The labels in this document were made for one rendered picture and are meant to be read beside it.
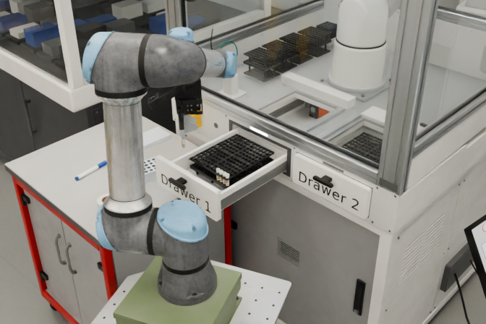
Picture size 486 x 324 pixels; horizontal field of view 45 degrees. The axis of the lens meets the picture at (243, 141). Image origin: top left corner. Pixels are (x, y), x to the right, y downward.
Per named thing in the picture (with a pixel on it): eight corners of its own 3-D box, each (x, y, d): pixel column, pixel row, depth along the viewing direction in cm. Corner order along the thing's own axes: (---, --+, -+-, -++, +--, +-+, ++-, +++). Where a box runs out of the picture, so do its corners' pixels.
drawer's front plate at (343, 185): (364, 220, 180) (369, 190, 175) (291, 181, 198) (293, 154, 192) (368, 217, 181) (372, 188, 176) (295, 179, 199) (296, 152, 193)
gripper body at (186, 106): (202, 116, 186) (201, 82, 180) (175, 118, 185) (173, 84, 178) (200, 105, 192) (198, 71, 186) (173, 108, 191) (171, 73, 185)
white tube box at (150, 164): (135, 186, 205) (134, 178, 203) (124, 176, 211) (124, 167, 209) (167, 176, 211) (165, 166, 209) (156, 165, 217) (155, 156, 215)
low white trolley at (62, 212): (126, 398, 221) (100, 241, 181) (40, 309, 258) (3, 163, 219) (236, 312, 256) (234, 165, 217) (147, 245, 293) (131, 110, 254)
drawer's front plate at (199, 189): (217, 222, 180) (216, 193, 174) (157, 184, 197) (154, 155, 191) (221, 220, 181) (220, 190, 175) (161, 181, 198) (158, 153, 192)
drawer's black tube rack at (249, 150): (227, 196, 188) (226, 178, 185) (190, 173, 199) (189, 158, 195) (273, 168, 202) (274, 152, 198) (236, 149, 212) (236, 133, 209)
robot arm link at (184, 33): (163, 35, 171) (171, 24, 178) (165, 69, 177) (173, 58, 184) (189, 36, 170) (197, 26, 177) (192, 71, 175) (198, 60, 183)
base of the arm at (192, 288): (199, 313, 143) (197, 283, 138) (146, 294, 149) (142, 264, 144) (227, 273, 155) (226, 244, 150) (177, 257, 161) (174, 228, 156)
